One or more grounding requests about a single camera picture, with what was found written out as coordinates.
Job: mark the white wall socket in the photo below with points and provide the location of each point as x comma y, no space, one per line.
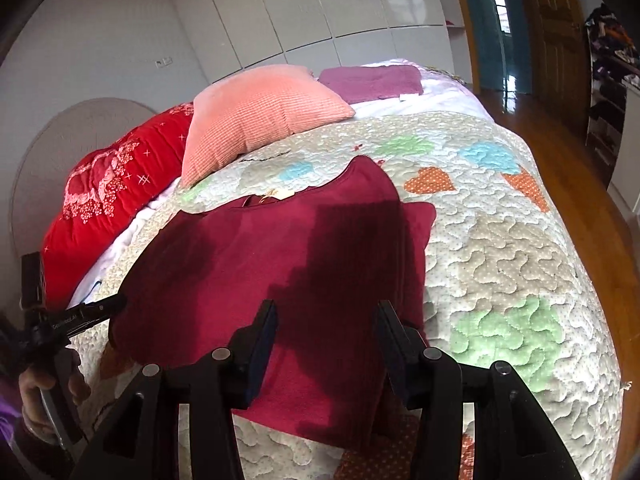
163,62

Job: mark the patchwork heart quilt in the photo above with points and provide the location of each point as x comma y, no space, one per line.
500,260

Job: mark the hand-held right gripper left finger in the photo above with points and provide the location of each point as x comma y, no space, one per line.
261,360

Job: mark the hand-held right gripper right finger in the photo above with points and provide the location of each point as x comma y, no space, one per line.
395,355

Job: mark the red embroidered pillow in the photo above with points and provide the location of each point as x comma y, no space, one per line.
110,185

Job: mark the person's left forearm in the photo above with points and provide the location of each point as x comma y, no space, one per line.
10,420

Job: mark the white shelf unit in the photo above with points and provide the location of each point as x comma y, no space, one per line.
627,180

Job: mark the beige round headboard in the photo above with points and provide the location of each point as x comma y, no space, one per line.
50,160

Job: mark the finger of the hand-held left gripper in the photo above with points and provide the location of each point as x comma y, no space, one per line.
107,307

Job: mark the dark red knit sweater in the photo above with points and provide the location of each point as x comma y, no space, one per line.
300,240

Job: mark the open rack with clothes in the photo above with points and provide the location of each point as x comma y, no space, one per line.
610,85

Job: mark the wooden panel door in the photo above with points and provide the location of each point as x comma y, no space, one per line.
555,35

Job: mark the teal curtain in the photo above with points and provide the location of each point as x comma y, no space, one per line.
480,20

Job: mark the purple towel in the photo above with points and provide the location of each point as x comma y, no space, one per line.
370,84

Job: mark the pink ribbed pillow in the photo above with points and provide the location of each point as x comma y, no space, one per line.
250,115

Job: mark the white glossy wardrobe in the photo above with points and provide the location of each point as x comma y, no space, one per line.
300,10

